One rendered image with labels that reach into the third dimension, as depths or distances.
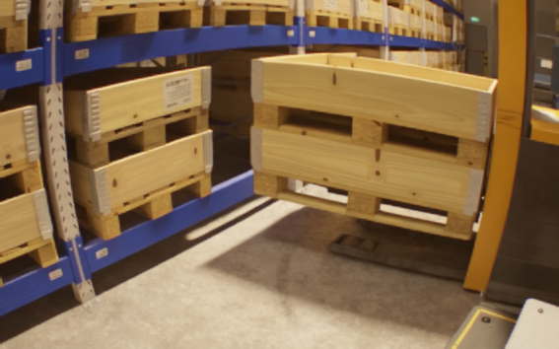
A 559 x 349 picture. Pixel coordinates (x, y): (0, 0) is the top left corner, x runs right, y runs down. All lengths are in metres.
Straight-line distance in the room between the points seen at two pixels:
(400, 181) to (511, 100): 0.68
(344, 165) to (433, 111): 0.52
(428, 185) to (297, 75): 0.79
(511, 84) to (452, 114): 0.34
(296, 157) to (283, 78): 0.37
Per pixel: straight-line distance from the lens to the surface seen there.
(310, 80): 2.04
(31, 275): 1.83
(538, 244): 1.98
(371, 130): 1.95
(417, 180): 1.93
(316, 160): 2.10
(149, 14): 1.97
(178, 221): 2.32
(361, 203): 2.06
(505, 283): 2.07
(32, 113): 1.66
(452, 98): 1.81
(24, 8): 1.64
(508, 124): 1.86
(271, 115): 2.18
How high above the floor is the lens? 1.18
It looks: 17 degrees down
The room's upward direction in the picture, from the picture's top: straight up
